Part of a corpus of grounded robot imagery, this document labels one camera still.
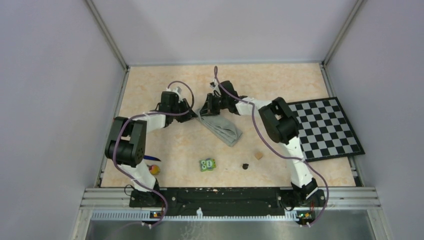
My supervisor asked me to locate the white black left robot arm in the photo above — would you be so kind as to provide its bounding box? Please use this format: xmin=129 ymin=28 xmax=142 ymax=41
xmin=104 ymin=87 xmax=197 ymax=207

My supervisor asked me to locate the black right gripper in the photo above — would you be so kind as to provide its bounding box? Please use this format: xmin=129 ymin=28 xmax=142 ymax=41
xmin=198 ymin=93 xmax=229 ymax=117

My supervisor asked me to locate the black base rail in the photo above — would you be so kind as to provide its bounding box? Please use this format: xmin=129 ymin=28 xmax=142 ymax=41
xmin=124 ymin=187 xmax=326 ymax=218

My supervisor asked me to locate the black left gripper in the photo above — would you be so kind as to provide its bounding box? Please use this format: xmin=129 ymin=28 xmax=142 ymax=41
xmin=170 ymin=98 xmax=198 ymax=123

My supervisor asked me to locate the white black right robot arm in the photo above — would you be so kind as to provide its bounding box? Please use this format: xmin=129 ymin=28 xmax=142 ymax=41
xmin=199 ymin=80 xmax=318 ymax=206

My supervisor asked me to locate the black white checkerboard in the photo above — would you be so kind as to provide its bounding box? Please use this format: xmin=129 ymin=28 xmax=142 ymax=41
xmin=288 ymin=97 xmax=365 ymax=163

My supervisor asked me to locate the grey-green cloth napkin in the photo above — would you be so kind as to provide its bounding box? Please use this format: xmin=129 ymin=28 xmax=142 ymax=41
xmin=194 ymin=109 xmax=243 ymax=147

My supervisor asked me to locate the small tan wooden block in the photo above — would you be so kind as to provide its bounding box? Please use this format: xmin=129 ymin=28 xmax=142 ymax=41
xmin=254 ymin=151 xmax=264 ymax=160

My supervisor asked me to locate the green owl toy block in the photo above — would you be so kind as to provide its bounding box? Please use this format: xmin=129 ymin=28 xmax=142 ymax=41
xmin=199 ymin=158 xmax=217 ymax=172

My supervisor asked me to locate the aluminium frame rail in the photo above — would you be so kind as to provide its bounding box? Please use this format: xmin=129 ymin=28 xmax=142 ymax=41
xmin=79 ymin=187 xmax=381 ymax=222

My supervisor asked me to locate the blue pen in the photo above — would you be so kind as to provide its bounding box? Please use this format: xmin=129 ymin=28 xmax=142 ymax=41
xmin=143 ymin=155 xmax=161 ymax=162

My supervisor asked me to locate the red yellow ball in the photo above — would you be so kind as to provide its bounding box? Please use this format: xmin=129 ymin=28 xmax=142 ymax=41
xmin=149 ymin=165 xmax=161 ymax=175

